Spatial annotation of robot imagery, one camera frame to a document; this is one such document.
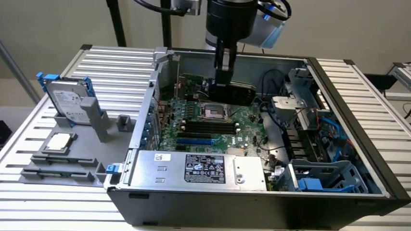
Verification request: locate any black graphics card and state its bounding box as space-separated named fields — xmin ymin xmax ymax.
xmin=178 ymin=73 xmax=257 ymax=106

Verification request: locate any blue expansion slot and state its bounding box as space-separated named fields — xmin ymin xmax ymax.
xmin=176 ymin=138 xmax=214 ymax=147

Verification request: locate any blue data wire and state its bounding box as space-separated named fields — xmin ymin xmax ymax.
xmin=316 ymin=115 xmax=352 ymax=158

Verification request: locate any grey disk bay cage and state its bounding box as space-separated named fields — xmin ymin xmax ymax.
xmin=277 ymin=158 xmax=361 ymax=193

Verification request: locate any silver power supply unit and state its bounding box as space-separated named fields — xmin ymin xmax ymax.
xmin=128 ymin=150 xmax=269 ymax=192

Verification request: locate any black power wire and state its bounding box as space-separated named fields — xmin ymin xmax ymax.
xmin=258 ymin=69 xmax=286 ymax=103

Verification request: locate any silver CPU chip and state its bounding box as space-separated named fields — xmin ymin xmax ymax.
xmin=42 ymin=133 xmax=77 ymax=153

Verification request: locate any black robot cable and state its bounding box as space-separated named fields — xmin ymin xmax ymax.
xmin=133 ymin=0 xmax=188 ymax=17

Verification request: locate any hard disk with blue carrier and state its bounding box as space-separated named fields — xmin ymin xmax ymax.
xmin=36 ymin=72 xmax=94 ymax=126

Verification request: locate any thin black stand pole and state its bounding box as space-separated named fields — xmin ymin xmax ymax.
xmin=158 ymin=0 xmax=173 ymax=48

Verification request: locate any open black PC case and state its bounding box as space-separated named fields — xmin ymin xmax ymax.
xmin=104 ymin=47 xmax=411 ymax=230

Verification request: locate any thick black stand pole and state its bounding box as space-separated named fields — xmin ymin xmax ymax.
xmin=105 ymin=0 xmax=128 ymax=48

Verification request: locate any grey parts rack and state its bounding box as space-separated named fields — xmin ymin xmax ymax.
xmin=18 ymin=97 xmax=137 ymax=186

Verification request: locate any silver metal drive cage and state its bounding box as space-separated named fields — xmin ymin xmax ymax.
xmin=270 ymin=67 xmax=332 ymax=131

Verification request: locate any black RAM slot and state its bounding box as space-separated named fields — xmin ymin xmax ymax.
xmin=185 ymin=120 xmax=240 ymax=127
xmin=184 ymin=123 xmax=240 ymax=130
xmin=182 ymin=126 xmax=240 ymax=133
xmin=181 ymin=128 xmax=238 ymax=136

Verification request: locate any black expansion slot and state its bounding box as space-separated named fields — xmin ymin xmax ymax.
xmin=177 ymin=131 xmax=213 ymax=140

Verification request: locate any CPU socket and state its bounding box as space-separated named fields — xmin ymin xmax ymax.
xmin=197 ymin=103 xmax=230 ymax=121

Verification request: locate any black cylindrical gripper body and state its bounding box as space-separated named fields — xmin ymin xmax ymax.
xmin=205 ymin=0 xmax=258 ymax=42

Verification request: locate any blue disk bay latch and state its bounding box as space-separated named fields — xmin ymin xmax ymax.
xmin=296 ymin=177 xmax=324 ymax=193

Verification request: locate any green Dell motherboard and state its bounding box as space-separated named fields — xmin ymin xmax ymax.
xmin=157 ymin=95 xmax=268 ymax=155

